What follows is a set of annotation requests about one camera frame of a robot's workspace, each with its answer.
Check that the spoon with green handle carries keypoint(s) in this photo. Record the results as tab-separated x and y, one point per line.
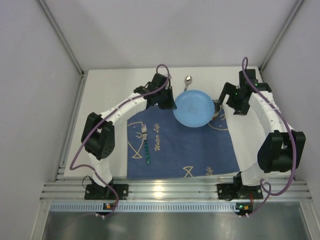
187	82

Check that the fork with green handle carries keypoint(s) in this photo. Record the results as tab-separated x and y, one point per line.
146	147

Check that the aluminium mounting rail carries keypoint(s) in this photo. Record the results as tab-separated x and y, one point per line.
159	190

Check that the white slotted cable duct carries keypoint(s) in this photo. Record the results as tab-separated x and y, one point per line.
146	207

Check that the blue plastic plate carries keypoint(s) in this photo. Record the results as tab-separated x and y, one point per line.
194	108

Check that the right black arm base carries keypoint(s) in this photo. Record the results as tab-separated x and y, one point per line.
229	192

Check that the blue fish placemat cloth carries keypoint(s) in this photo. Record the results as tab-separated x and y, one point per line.
178	151

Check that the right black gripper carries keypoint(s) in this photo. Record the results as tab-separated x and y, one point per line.
227	89

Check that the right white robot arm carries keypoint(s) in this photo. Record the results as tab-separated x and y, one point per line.
282	148

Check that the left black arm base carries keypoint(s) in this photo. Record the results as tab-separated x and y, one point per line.
97	192

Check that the metal cup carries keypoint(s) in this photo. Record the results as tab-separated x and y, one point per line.
217	109

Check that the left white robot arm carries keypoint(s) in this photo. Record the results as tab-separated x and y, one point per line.
98	137

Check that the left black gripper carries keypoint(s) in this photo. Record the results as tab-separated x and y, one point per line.
165	99

